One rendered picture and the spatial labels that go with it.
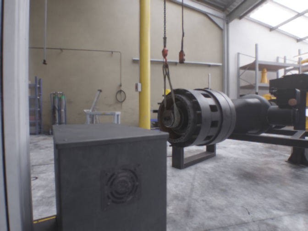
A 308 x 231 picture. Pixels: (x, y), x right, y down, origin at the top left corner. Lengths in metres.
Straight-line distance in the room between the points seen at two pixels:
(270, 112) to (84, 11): 7.67
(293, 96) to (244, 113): 0.63
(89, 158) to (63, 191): 0.10
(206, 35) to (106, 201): 8.82
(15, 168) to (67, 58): 7.42
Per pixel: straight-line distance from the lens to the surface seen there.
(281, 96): 2.55
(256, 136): 2.24
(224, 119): 1.55
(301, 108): 3.65
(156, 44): 8.04
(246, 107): 2.19
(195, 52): 8.53
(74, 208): 0.53
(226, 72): 8.95
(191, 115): 1.31
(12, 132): 0.58
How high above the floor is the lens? 0.92
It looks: 2 degrees down
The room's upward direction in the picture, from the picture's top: straight up
